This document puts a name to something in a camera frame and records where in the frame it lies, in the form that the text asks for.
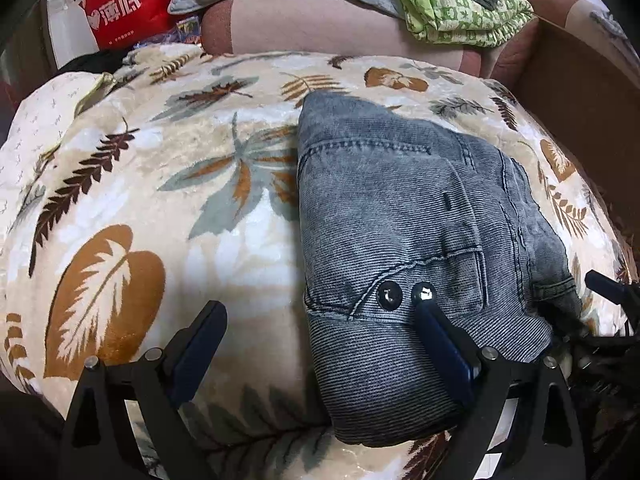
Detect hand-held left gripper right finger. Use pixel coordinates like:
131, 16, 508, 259
414, 302, 588, 480

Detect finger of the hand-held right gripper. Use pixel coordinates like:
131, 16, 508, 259
542, 305, 640, 356
584, 269, 640, 311

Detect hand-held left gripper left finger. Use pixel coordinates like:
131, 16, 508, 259
60, 300, 229, 480

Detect blue-grey denim pants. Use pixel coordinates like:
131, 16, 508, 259
296, 89, 586, 448

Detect cream leaf print blanket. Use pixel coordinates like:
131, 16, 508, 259
0, 42, 638, 480

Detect cardboard box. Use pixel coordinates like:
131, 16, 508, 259
510, 15, 640, 256

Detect white printed cloth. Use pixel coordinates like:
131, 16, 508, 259
0, 71, 118, 261

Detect black cloth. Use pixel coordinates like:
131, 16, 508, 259
62, 50, 136, 75

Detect green patterned cloth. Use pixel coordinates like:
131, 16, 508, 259
382, 0, 536, 48

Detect colourful packet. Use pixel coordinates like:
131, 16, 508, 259
135, 17, 203, 53

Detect brown and pink sofa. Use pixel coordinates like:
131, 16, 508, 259
200, 0, 640, 81

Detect red and white bag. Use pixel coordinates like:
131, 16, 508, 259
47, 0, 193, 68

